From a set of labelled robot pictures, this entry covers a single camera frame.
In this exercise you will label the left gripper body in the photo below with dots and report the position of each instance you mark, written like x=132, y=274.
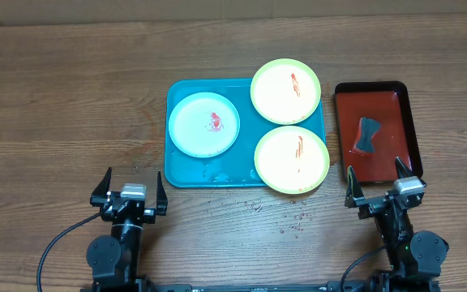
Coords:
x=147, y=217

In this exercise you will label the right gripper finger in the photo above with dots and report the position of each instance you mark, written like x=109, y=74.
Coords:
x=402, y=170
x=354, y=194

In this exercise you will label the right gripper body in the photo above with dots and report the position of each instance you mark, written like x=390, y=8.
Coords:
x=382, y=203

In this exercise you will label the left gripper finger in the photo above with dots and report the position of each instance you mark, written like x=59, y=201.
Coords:
x=103, y=187
x=161, y=197

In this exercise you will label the red and grey sponge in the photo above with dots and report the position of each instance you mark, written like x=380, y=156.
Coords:
x=367, y=129

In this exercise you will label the yellow-green plate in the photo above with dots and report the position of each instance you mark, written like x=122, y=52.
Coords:
x=285, y=91
x=291, y=160

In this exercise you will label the light blue plate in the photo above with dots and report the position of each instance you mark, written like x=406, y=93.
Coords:
x=204, y=124

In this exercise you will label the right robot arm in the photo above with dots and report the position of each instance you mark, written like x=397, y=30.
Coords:
x=415, y=257

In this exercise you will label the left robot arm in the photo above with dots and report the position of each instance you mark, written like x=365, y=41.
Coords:
x=114, y=258

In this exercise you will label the black and red tray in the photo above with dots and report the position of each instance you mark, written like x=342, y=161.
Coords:
x=388, y=103

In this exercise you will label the teal plastic tray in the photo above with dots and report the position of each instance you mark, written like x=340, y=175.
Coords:
x=235, y=167

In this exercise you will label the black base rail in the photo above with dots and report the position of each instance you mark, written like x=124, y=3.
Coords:
x=330, y=286

